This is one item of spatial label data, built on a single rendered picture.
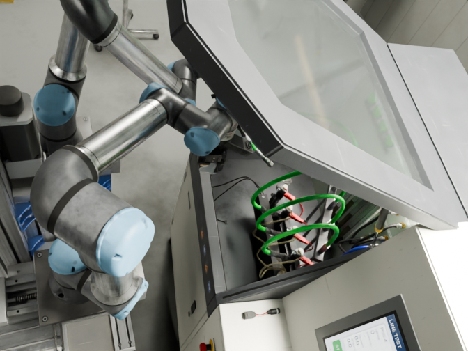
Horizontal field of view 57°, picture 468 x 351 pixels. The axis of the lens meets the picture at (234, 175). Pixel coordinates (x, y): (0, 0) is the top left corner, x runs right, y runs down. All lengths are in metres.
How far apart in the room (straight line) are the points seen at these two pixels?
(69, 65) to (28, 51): 1.99
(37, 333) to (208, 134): 0.78
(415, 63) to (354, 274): 0.76
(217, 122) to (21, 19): 2.79
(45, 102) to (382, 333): 1.14
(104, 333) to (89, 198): 1.48
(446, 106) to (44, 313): 1.36
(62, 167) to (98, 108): 2.27
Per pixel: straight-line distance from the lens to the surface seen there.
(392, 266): 1.16
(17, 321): 1.44
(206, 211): 1.60
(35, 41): 3.50
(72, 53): 1.41
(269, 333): 1.47
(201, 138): 1.00
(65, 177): 0.78
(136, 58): 1.21
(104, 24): 1.15
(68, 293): 1.31
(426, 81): 1.58
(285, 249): 1.59
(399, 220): 1.45
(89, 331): 2.19
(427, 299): 1.10
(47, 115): 1.42
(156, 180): 2.75
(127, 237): 0.73
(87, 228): 0.74
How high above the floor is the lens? 2.34
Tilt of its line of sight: 55 degrees down
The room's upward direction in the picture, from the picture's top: 25 degrees clockwise
